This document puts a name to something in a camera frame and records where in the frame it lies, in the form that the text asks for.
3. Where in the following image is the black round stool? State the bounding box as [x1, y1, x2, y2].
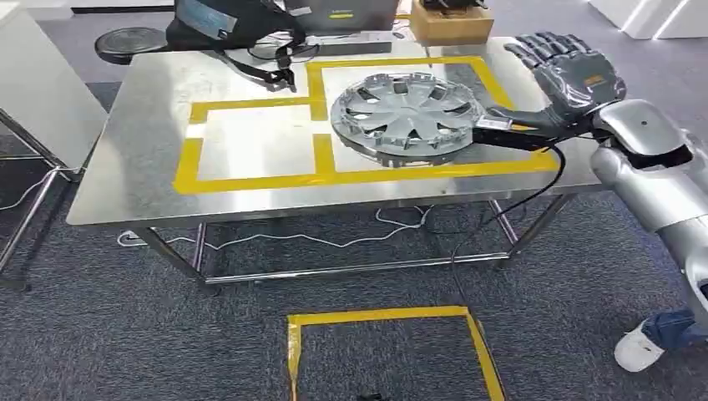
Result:
[94, 26, 168, 64]

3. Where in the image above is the wooden box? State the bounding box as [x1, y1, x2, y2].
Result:
[409, 3, 495, 47]

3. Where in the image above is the black cable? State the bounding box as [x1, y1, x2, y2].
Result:
[450, 129, 568, 311]

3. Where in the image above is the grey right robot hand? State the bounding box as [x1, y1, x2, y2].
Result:
[474, 31, 628, 142]

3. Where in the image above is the person's white shoe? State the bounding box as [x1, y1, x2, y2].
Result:
[614, 321, 665, 373]

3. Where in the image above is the long white cable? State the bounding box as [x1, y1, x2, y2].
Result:
[140, 206, 435, 250]

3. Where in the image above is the short white cable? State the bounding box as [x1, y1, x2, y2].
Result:
[0, 165, 81, 212]

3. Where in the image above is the white table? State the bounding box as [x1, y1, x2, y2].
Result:
[0, 3, 109, 292]

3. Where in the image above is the silver wheel hubcap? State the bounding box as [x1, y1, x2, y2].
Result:
[330, 72, 488, 167]

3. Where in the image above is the black backpack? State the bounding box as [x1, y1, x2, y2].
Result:
[165, 0, 308, 93]

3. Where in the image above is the black item on wooden box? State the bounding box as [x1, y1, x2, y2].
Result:
[422, 0, 488, 11]

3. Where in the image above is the steel bench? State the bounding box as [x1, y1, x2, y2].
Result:
[66, 37, 609, 289]

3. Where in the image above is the person's leg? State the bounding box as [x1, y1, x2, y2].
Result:
[641, 309, 700, 351]

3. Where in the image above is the grey laptop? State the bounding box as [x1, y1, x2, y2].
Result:
[285, 0, 412, 58]

